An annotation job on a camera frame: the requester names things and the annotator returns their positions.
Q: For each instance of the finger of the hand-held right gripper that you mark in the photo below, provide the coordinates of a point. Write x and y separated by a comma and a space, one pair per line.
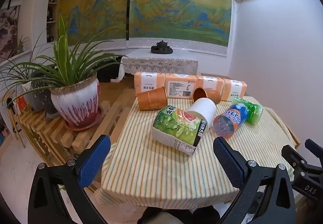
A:
313, 148
292, 154

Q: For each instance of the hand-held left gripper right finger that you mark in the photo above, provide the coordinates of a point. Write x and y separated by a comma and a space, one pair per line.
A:
229, 161

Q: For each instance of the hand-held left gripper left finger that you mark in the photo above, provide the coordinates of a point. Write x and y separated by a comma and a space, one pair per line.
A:
92, 162

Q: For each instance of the green printed paper cup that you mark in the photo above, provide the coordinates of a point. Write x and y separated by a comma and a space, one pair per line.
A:
176, 128

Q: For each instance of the blue and orange cup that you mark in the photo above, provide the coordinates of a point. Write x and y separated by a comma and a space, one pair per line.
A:
231, 119

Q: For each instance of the green translucent cup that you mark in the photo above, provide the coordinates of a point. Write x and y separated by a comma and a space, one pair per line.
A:
251, 111

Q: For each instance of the white paper cup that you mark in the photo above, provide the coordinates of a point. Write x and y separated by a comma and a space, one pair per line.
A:
203, 110

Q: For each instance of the orange paper cup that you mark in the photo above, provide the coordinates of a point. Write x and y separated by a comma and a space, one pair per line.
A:
152, 99
210, 96

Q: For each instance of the wooden table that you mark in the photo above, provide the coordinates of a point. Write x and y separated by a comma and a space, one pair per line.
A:
294, 137

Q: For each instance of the wooden slatted bench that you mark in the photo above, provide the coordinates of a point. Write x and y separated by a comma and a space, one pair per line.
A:
63, 138

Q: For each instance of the red pot saucer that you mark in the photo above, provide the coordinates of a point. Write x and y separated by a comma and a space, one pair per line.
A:
94, 120

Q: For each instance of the striped tablecloth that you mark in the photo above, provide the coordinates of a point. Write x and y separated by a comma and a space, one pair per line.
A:
156, 173

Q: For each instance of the plant in white purple pot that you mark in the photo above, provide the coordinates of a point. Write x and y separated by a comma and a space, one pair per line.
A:
75, 99

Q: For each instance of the orange tissue packet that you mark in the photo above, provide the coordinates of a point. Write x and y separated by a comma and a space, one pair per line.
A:
210, 83
181, 85
235, 89
149, 82

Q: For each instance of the plant in grey pot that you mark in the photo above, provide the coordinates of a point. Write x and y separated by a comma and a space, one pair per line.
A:
43, 98

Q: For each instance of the white plant pot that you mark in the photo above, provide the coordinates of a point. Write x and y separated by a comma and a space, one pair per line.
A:
29, 95

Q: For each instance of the lace-covered side table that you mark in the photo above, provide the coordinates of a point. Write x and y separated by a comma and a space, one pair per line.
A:
159, 64

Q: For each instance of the black tea tray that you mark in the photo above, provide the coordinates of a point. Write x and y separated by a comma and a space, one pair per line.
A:
161, 50

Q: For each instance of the black teapot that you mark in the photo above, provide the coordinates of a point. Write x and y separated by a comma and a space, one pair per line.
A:
162, 44

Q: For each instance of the landscape painting scroll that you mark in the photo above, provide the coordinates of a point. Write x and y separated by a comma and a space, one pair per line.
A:
93, 7
181, 4

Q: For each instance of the white wall shelf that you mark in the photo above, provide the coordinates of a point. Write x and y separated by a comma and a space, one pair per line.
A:
53, 12

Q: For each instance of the ink wall painting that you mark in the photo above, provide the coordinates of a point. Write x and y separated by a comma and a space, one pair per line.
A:
8, 30

